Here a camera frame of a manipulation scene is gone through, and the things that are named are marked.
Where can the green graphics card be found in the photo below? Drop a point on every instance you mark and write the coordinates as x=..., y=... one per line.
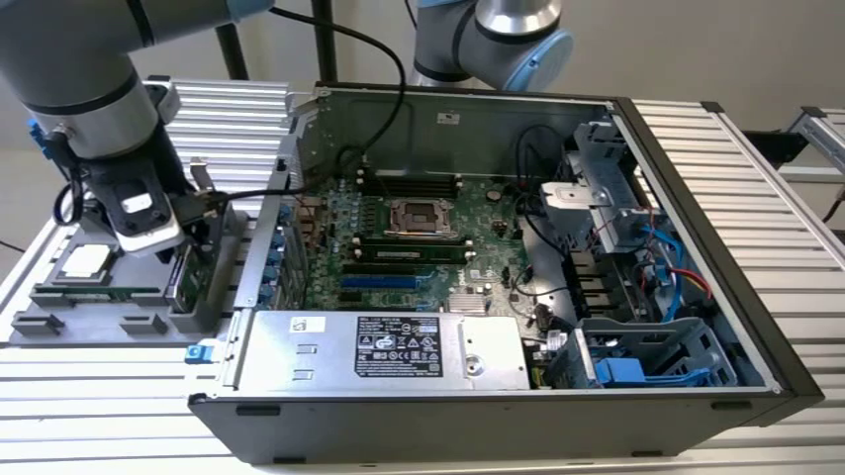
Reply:
x=197, y=277

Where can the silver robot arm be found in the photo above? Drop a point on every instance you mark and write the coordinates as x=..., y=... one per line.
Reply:
x=65, y=74

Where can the blue disk carrier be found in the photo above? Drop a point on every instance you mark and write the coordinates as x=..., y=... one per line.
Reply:
x=37, y=141

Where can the silver CPU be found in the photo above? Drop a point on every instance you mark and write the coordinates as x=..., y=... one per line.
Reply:
x=88, y=259

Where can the grey parts rack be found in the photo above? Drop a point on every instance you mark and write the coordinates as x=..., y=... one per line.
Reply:
x=141, y=277

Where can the plain green RAM stick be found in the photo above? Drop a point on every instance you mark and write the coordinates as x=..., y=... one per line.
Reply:
x=132, y=293

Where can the black stand pole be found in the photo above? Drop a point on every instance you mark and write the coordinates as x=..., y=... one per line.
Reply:
x=233, y=59
x=325, y=54

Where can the blue case latch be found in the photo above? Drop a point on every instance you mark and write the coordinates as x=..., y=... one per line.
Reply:
x=197, y=353

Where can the short black expansion slot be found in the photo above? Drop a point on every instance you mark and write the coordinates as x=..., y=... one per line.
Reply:
x=351, y=297

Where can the long black expansion slot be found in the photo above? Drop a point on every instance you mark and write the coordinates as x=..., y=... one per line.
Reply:
x=379, y=270

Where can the RAM stick with white label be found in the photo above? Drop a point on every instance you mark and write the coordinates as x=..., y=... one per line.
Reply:
x=399, y=254

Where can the blue expansion slot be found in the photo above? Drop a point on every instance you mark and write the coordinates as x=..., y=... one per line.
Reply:
x=379, y=284

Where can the CPU socket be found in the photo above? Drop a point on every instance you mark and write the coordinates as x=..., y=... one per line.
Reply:
x=419, y=215

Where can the silver power supply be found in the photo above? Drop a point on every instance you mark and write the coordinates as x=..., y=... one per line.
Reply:
x=316, y=356

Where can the green motherboard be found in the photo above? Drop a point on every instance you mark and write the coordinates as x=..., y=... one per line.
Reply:
x=432, y=298

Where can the round coin battery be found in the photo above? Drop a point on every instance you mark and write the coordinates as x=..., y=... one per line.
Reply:
x=493, y=194

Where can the silver chipset heat sink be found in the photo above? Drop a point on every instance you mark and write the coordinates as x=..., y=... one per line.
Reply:
x=467, y=303

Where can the metal drive cage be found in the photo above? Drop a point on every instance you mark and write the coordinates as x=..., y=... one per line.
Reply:
x=574, y=195

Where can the black open PC case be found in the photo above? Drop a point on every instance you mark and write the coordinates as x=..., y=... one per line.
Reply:
x=461, y=425

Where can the grey plastic disk bay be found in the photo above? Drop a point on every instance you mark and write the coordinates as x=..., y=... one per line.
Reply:
x=634, y=327

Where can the blue bay latch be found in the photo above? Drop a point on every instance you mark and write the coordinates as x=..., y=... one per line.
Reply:
x=620, y=371

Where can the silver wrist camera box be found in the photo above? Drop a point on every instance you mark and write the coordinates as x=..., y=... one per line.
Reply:
x=168, y=101
x=148, y=232

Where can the aluminium side frame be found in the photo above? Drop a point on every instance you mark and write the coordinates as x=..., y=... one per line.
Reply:
x=821, y=123

